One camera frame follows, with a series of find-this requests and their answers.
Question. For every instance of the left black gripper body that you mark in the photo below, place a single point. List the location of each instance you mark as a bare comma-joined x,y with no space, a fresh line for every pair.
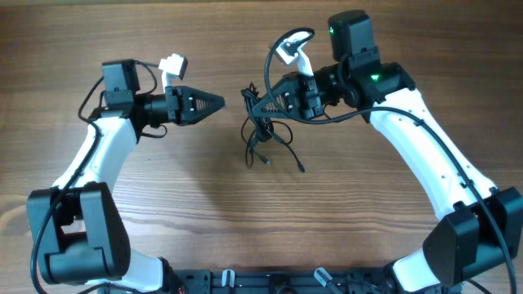
158,109

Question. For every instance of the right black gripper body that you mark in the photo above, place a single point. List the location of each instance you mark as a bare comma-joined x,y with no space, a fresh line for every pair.
315,94

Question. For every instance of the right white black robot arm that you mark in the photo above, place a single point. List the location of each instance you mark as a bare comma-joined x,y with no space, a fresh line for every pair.
479,225

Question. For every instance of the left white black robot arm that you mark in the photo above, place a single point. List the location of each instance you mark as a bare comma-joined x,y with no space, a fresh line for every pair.
79,236

